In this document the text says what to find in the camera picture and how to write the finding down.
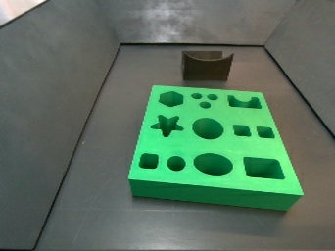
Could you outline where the black curved holder stand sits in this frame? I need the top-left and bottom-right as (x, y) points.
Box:
(181, 51), (234, 80)

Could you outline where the green shape sorter board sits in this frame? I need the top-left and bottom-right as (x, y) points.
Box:
(128, 85), (303, 211)

